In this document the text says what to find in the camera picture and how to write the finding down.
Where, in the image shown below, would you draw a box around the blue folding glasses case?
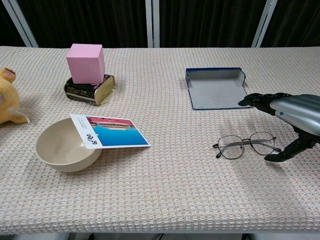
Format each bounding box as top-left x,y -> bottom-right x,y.
185,66 -> 254,111

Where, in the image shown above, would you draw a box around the black gold tin can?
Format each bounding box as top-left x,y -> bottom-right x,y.
64,73 -> 116,107

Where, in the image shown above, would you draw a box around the black curtain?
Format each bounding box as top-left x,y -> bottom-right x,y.
0,0 -> 320,48

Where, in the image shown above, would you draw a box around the thin black-framed eyeglasses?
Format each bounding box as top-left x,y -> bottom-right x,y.
212,131 -> 282,160

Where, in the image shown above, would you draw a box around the pink foam cube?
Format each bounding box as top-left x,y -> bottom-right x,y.
66,43 -> 105,85

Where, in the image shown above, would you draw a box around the yellow plush toy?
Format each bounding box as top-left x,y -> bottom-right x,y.
0,67 -> 31,125

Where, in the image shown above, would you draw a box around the beige waffle tablecloth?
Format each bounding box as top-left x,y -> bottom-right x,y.
0,45 -> 320,235

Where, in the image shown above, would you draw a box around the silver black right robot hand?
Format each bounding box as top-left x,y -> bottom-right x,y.
237,92 -> 320,163

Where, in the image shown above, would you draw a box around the blue red picture postcard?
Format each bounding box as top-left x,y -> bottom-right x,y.
69,113 -> 152,150

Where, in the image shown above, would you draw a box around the grey metal frame post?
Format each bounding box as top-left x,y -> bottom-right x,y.
144,0 -> 161,48
0,0 -> 39,48
250,0 -> 279,48

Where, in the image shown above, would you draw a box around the beige bowl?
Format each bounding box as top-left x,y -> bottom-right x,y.
35,117 -> 103,173

